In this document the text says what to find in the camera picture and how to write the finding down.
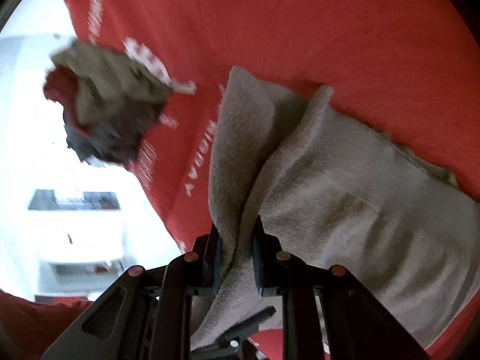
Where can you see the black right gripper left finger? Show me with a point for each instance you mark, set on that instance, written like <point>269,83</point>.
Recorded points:
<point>145,314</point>

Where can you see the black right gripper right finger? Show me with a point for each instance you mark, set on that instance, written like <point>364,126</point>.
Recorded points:
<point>326,313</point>

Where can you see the red crumpled garment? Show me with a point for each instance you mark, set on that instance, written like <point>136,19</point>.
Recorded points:
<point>62,86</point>

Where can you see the grey small garment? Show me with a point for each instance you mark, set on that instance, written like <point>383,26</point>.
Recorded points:
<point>334,191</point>

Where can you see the dark brown crumpled garment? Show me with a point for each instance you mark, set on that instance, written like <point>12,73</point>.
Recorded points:
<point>116,138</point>

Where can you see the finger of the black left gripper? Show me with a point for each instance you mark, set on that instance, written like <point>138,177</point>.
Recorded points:
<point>229,344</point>

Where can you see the olive green crumpled garment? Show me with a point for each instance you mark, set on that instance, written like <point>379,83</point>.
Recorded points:
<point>107,80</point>

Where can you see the red printed blanket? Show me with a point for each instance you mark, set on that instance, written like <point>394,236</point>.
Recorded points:
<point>407,67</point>

